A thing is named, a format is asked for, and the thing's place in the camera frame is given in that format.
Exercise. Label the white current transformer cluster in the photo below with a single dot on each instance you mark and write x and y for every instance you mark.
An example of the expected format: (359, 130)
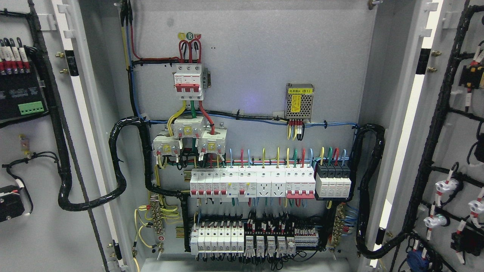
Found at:
(190, 132)

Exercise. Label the black surge protector block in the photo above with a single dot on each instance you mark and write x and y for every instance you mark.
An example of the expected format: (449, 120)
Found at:
(333, 182)

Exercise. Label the grey cabinet door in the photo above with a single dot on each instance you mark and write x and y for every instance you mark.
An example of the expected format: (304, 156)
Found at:
(422, 185)
(52, 239)

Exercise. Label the brass ground bar right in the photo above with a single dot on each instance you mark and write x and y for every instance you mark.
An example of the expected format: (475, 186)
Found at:
(338, 225)

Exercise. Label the perforated metal power supply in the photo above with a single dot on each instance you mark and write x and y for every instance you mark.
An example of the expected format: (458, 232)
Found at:
(299, 101)

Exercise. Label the black digital power meter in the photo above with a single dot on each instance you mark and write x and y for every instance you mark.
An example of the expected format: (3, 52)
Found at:
(22, 95)

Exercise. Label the white red main breaker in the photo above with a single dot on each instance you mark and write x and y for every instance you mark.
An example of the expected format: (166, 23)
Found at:
(191, 81)

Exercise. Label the black relay terminal row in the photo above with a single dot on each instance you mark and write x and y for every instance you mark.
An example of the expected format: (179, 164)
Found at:
(256, 239)

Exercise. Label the brass ground bar left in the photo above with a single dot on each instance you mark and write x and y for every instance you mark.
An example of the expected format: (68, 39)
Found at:
(157, 222)

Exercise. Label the brass ground bar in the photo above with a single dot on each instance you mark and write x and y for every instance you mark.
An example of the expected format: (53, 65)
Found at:
(338, 225)
(157, 222)

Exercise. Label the white socket breaker row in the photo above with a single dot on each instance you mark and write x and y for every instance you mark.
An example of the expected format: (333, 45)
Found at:
(252, 182)

